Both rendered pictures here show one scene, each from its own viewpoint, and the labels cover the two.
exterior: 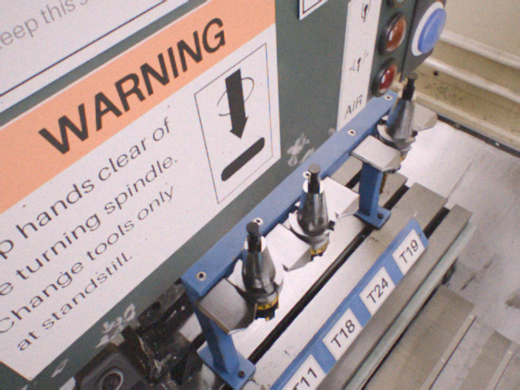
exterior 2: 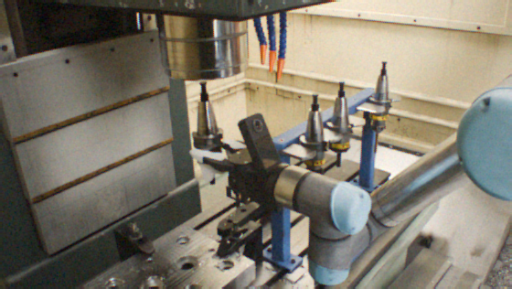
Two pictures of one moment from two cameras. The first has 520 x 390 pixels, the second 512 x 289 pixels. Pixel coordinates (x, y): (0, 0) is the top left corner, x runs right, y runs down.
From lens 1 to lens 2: 64 cm
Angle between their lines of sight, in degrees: 28
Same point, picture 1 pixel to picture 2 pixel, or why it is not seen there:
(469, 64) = (418, 109)
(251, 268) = (313, 124)
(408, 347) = (408, 276)
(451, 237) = not seen: hidden behind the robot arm
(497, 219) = (454, 204)
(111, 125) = not seen: outside the picture
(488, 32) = (424, 86)
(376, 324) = (383, 237)
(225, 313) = (298, 153)
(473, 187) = not seen: hidden behind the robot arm
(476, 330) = (453, 270)
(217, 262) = (290, 135)
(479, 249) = (446, 224)
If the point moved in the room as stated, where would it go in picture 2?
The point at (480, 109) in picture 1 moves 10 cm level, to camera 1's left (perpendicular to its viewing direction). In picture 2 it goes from (430, 139) to (405, 141)
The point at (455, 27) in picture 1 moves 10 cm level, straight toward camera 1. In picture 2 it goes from (405, 86) to (403, 94)
